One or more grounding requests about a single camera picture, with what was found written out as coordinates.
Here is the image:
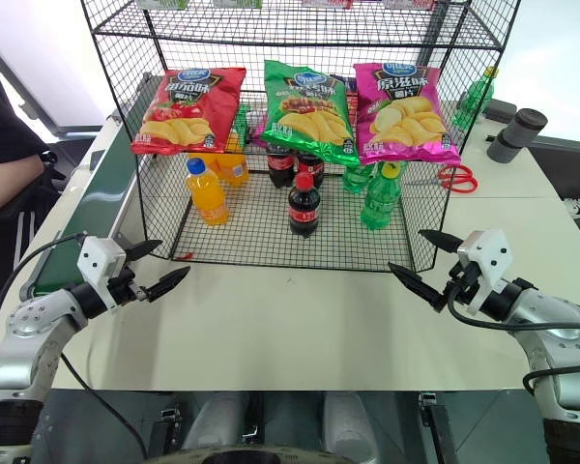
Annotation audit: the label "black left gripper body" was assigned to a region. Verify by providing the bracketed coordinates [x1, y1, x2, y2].
[105, 264, 151, 306]

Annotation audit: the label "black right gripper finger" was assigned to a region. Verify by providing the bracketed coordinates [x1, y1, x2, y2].
[418, 229, 466, 253]
[388, 262, 448, 311]

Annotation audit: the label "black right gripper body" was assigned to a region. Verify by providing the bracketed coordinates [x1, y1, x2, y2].
[443, 259, 485, 311]

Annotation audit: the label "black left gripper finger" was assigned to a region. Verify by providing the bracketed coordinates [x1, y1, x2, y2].
[141, 265, 191, 304]
[124, 239, 164, 265]

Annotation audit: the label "green conveyor belt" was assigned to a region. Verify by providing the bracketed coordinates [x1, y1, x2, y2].
[17, 72, 168, 301]

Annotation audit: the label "red scissors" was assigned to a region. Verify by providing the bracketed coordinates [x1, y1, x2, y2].
[437, 163, 479, 194]

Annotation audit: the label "green soda bottle yellow label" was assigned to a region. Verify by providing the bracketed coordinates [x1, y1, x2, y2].
[360, 160, 403, 231]

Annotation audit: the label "orange soda bottle blue cap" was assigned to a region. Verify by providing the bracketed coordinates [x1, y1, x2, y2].
[184, 157, 230, 227]

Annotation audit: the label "magenta potato chips bag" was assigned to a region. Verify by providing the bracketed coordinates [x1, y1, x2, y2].
[353, 62, 462, 166]

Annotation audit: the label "grey rolled cylinder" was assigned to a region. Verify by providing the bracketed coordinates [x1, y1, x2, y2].
[486, 108, 548, 164]

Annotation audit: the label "cola bottle red cap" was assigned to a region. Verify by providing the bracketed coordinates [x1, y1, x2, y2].
[266, 143, 296, 189]
[288, 172, 322, 238]
[297, 152, 326, 189]

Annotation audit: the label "grey box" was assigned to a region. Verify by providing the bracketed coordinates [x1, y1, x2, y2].
[482, 99, 518, 125]

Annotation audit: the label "green soda bottle yellow cap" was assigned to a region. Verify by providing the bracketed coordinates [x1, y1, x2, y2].
[451, 66, 500, 130]

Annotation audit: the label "red potato chips bag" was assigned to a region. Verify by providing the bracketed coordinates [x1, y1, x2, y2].
[130, 66, 247, 157]

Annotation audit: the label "green potato chips bag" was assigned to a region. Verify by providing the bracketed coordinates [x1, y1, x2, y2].
[259, 59, 362, 168]

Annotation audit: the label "person in black clothing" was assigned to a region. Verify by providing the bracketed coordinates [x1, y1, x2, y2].
[0, 70, 63, 320]

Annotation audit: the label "red snack box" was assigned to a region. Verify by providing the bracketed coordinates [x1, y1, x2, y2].
[384, 0, 436, 12]
[302, 0, 355, 11]

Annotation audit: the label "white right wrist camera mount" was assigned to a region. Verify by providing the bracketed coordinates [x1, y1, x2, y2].
[456, 228, 512, 316]

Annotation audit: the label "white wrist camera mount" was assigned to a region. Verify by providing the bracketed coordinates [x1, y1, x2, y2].
[456, 228, 512, 316]
[75, 235, 128, 311]

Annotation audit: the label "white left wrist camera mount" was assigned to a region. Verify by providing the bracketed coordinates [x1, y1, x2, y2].
[75, 235, 128, 311]

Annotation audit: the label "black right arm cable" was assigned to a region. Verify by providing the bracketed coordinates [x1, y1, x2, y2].
[446, 288, 580, 335]

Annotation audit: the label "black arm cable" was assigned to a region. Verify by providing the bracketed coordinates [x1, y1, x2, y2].
[446, 288, 580, 335]
[0, 232, 87, 362]

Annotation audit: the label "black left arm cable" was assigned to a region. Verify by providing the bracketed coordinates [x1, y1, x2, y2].
[0, 232, 87, 362]

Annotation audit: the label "black thin cable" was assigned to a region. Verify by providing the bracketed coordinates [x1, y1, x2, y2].
[60, 352, 149, 460]

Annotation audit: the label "black wire mesh rack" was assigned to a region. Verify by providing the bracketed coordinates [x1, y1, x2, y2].
[79, 0, 522, 273]

